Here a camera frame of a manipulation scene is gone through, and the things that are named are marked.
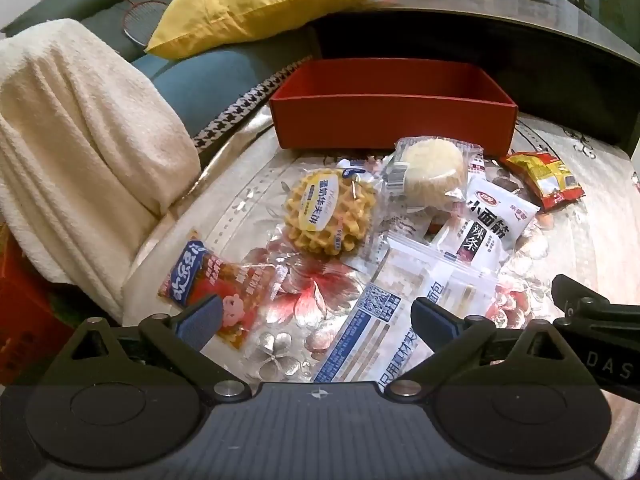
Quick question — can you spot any waffle packet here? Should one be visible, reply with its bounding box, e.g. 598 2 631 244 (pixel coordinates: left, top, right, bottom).
270 157 396 273

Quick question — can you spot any red blue snack packet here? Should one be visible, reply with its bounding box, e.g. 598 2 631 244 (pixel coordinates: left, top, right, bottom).
157 232 278 351

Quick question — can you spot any red yellow snack packet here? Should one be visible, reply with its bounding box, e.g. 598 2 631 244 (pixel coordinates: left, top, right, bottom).
500 151 586 212

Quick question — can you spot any red cardboard box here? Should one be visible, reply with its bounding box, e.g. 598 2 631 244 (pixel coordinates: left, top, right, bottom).
269 58 518 155

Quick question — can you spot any grey coffee table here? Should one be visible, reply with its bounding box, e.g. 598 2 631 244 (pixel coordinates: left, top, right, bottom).
307 0 640 156

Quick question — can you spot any clear bread packet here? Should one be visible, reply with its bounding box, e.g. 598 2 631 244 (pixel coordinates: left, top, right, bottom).
311 232 501 396

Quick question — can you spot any yellow pillow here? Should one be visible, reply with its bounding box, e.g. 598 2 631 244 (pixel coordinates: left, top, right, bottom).
145 0 407 59

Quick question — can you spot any houndstooth cloth trim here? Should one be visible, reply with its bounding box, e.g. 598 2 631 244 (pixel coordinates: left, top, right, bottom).
192 62 313 156

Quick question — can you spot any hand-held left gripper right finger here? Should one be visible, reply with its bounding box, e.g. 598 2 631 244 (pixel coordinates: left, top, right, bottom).
387 296 597 404

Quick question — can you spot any teal cushion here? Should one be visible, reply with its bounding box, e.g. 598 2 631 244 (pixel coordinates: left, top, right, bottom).
131 49 321 136

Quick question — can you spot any cream fleece towel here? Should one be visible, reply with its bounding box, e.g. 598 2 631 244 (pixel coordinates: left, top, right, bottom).
0 18 202 322

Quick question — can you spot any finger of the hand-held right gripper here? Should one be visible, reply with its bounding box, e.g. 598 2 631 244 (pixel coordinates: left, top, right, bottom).
551 274 640 331

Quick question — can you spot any round pastry packet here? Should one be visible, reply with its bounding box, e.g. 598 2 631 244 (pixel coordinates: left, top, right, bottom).
382 135 485 216

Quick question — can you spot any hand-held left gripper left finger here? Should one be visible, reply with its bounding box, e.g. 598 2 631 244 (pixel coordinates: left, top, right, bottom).
50 294 251 404

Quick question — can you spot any white spicy strip packet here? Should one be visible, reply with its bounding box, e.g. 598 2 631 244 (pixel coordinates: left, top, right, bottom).
430 177 542 278

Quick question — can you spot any red plastic crate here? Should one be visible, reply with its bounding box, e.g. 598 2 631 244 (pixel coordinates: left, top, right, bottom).
0 240 76 386

